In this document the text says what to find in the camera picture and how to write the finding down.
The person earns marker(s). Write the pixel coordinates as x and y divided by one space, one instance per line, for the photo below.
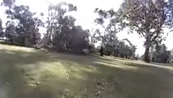
101 51

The green grass field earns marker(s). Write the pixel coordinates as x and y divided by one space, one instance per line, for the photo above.
80 74

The group of trees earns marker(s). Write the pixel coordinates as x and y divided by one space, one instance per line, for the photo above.
60 30

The large tree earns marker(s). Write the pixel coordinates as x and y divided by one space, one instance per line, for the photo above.
152 18

